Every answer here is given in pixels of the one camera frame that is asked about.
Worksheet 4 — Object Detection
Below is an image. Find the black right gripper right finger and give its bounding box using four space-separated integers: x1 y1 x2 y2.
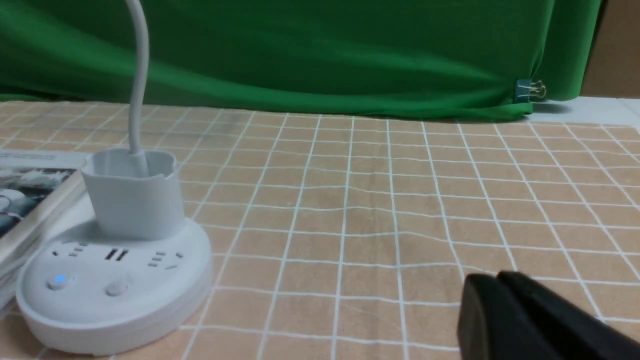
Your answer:
497 271 640 360

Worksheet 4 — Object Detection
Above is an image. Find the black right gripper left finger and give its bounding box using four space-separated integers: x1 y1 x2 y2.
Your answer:
456 274 580 360

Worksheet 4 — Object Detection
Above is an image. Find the white desk lamp with sockets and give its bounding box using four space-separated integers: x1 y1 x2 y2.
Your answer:
15 0 213 357

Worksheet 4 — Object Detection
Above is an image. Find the checkered beige tablecloth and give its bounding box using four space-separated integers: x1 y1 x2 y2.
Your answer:
0 100 640 360

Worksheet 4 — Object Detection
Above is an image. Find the metal binder clip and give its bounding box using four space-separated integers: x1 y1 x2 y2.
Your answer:
513 79 547 104

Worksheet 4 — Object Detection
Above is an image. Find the green backdrop cloth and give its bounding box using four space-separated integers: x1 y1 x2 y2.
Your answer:
0 0 601 120

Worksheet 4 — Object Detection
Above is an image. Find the top self-driving textbook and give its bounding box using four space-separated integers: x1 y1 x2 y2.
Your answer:
0 149 89 268

